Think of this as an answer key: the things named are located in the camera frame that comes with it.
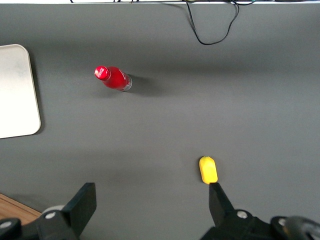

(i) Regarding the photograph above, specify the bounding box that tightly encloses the yellow lemon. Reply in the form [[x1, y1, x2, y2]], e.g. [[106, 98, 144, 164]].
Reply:
[[198, 155, 219, 186]]

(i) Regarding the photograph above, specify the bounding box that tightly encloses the white rectangular tray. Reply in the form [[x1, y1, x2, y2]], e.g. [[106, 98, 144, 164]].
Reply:
[[0, 44, 42, 140]]

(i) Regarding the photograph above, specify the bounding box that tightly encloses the black looped cable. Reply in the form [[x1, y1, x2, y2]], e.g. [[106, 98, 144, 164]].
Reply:
[[185, 0, 241, 46]]

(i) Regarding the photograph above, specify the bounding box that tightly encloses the red cola bottle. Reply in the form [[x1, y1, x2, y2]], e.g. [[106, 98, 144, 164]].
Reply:
[[93, 65, 133, 93]]

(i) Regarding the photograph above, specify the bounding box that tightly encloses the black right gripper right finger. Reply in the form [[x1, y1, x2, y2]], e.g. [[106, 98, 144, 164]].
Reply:
[[199, 182, 273, 240]]

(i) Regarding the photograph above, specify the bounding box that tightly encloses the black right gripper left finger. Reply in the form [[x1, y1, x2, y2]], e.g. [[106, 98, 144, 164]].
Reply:
[[36, 182, 97, 240]]

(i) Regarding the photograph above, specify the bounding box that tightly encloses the wooden drawer cabinet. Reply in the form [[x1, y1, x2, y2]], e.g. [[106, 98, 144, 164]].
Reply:
[[0, 192, 42, 227]]

